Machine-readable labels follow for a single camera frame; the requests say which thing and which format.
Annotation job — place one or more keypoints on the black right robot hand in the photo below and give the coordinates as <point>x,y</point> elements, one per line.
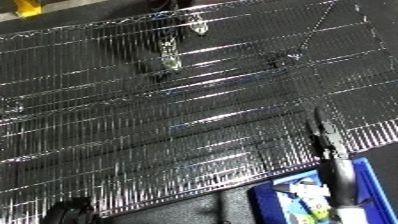
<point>335,173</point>

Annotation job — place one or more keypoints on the pale right robot arm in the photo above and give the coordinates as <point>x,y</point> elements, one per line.
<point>353,216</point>

